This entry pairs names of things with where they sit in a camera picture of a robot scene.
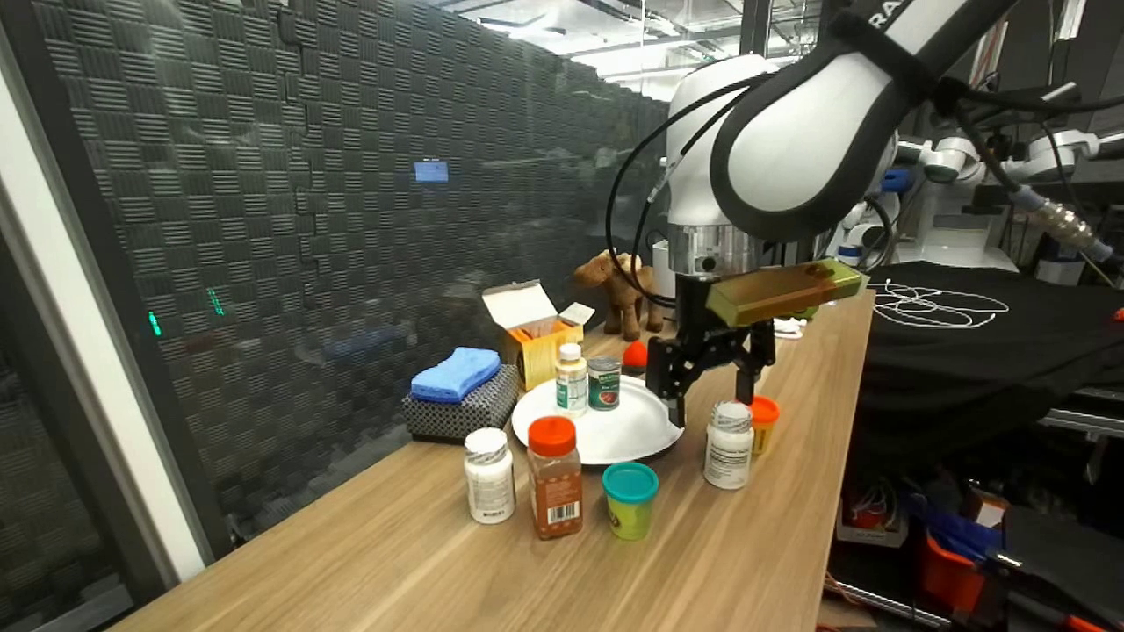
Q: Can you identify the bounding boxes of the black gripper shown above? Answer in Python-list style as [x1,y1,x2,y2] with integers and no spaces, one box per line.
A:
[644,275,781,431]

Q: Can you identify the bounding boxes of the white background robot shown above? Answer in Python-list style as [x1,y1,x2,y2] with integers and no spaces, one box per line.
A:
[839,115,1124,278]

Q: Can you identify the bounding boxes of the clear pill bottle white cap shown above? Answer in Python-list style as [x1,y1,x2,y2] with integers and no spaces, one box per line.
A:
[702,401,760,496]

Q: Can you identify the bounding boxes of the spice jar orange lid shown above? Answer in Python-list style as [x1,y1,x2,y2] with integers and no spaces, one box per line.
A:
[523,415,586,544]

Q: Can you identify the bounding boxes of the green tub teal lid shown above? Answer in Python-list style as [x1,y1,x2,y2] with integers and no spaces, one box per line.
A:
[601,460,664,544]

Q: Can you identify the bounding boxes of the black covered table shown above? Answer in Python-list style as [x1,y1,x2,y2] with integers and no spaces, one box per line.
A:
[859,255,1124,469]

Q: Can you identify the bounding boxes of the thin white cable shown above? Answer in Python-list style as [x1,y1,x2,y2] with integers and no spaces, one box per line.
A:
[873,278,1013,333]

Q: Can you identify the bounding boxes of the grey lidded glass jar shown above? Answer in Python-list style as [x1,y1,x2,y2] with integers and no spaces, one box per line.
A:
[586,353,626,415]

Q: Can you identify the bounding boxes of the red bin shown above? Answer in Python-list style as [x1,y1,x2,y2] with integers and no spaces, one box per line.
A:
[914,523,998,618]

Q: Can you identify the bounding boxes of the yellow tub orange lid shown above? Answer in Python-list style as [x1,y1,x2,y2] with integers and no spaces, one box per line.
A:
[747,394,783,460]

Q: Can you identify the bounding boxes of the grey fabric box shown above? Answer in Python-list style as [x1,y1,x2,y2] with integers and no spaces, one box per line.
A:
[402,366,523,445]

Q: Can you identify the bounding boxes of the open yellow cardboard box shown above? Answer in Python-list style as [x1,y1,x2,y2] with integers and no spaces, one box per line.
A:
[479,278,598,394]

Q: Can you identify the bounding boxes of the brown moose plush toy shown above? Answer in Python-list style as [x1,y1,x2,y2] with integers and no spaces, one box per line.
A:
[569,246,672,345]

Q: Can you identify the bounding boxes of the white round plate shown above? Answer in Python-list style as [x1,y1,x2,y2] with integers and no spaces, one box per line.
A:
[511,372,690,469]

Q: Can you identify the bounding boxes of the blue folded cloth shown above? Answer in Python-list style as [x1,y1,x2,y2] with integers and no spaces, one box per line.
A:
[409,345,507,408]

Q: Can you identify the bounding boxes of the small yellow-label vitamin bottle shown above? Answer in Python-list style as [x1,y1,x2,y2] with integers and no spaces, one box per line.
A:
[553,340,591,417]

